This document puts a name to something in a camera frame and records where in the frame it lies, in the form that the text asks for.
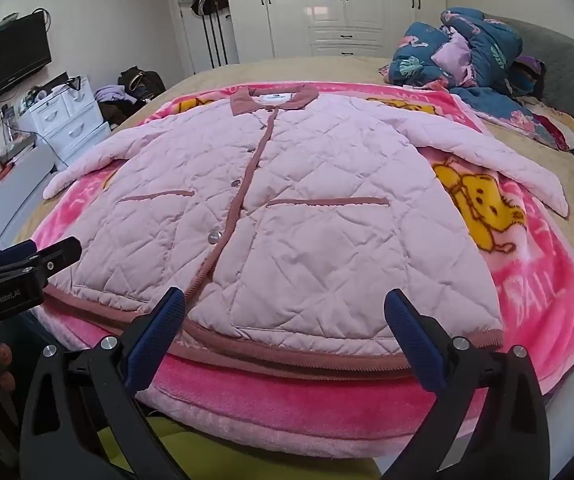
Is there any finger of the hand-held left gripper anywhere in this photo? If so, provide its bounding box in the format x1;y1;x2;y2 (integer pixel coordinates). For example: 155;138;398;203
0;239;38;279
33;236;83;274

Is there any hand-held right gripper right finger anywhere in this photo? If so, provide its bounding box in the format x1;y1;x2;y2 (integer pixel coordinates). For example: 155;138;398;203
383;287;550;480

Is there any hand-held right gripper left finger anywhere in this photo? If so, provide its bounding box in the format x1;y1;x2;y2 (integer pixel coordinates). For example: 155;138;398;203
19;287;188;480

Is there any pink quilted jacket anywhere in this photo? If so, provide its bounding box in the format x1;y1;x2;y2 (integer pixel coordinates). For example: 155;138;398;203
43;85;568;368

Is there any dark clothes pile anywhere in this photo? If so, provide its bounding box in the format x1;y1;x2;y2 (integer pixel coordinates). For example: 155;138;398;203
99;99;138;126

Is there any grey low cabinet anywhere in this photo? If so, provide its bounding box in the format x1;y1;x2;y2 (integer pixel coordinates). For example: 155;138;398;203
0;145;60;281

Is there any white drawer cabinet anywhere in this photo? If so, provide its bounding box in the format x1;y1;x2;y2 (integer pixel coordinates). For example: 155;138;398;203
17;76;112;171

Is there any pink printed bear blanket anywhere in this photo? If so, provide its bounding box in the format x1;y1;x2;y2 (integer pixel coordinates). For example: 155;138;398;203
29;82;574;461

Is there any person's yellow-green garment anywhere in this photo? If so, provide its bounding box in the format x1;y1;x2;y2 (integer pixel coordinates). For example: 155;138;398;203
97;407;385;480

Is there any light purple garment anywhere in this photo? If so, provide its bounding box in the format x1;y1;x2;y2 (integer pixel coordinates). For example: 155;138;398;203
94;85;140;106

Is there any dark brown bag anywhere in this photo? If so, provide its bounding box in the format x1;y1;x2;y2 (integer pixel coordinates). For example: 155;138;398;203
117;66;166;103

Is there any colourful patterned cloth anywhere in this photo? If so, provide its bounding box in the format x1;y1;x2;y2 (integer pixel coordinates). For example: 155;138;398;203
519;95;574;153

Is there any bed with tan bedspread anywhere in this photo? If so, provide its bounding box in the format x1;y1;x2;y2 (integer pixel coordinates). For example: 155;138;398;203
12;54;574;376

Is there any dark purple garment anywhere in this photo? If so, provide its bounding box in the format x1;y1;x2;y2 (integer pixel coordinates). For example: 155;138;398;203
513;55;548;92

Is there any blue floral quilt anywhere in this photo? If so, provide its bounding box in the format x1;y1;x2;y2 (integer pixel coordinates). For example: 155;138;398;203
378;7;550;133

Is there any grey padded headboard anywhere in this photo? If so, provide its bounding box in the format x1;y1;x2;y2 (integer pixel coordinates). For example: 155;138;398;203
487;15;574;161

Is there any white wardrobe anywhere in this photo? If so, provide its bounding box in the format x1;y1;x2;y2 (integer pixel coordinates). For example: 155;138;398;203
259;0;450;59

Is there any black wall television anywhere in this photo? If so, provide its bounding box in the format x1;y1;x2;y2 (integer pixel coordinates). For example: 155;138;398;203
0;12;52;116

